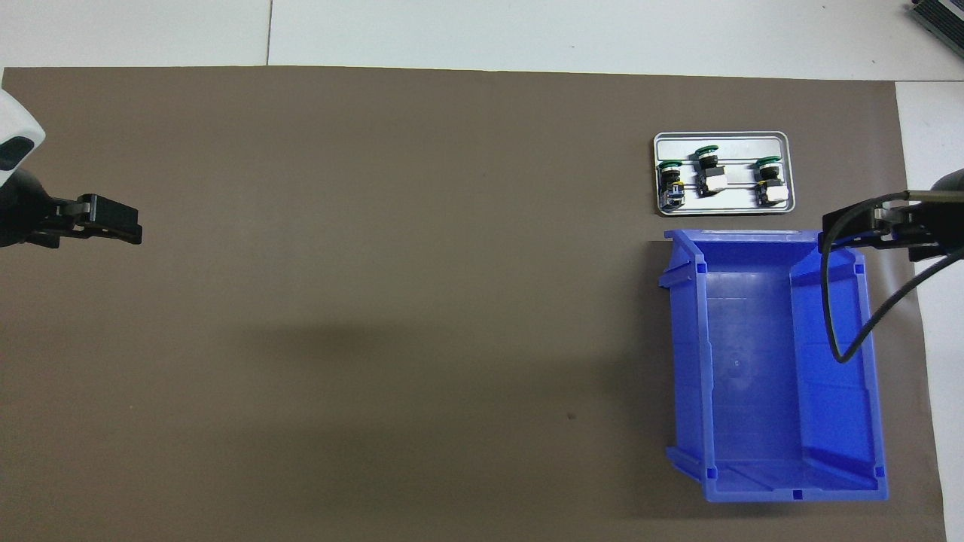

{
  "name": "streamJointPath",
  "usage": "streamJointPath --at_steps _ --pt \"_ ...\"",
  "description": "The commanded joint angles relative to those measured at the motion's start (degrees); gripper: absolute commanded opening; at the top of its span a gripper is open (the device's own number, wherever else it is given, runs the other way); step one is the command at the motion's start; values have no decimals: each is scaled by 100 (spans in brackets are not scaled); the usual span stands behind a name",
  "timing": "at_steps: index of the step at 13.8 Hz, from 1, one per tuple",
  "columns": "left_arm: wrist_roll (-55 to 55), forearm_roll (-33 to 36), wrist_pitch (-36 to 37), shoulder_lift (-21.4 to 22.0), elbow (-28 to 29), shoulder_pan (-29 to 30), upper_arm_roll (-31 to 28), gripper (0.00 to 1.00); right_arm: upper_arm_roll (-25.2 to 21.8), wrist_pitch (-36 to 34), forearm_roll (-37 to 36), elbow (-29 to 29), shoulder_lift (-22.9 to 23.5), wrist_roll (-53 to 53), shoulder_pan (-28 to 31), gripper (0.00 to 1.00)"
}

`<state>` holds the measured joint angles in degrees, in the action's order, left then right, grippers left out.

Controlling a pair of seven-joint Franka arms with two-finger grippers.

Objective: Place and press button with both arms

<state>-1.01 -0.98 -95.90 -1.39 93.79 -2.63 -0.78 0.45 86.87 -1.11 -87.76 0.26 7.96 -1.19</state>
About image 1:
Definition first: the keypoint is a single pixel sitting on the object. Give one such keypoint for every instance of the brown table mat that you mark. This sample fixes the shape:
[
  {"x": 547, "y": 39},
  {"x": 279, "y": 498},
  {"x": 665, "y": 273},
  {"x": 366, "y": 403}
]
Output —
[{"x": 376, "y": 301}]

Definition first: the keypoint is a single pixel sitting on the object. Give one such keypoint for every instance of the blue plastic storage bin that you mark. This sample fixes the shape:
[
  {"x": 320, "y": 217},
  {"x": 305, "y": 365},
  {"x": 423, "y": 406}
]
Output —
[{"x": 753, "y": 376}]

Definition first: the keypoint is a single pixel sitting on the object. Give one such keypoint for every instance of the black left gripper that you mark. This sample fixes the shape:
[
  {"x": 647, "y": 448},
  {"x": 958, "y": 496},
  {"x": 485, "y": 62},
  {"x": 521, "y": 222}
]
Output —
[{"x": 19, "y": 211}]

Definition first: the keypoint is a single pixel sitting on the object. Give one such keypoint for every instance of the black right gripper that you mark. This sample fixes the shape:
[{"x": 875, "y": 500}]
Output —
[{"x": 945, "y": 218}]

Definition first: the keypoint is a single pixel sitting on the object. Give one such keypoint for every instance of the grey metal tray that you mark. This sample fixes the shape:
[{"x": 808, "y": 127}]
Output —
[{"x": 723, "y": 147}]

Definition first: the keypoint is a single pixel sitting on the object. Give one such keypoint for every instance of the grey ribbed device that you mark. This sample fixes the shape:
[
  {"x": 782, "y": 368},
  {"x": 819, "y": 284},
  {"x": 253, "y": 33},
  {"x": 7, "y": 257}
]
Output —
[{"x": 941, "y": 19}]

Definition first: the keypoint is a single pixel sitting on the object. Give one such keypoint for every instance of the green push button switch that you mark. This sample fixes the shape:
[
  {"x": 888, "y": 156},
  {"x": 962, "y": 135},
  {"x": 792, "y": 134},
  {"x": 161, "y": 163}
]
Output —
[
  {"x": 670, "y": 184},
  {"x": 712, "y": 181},
  {"x": 772, "y": 184}
]

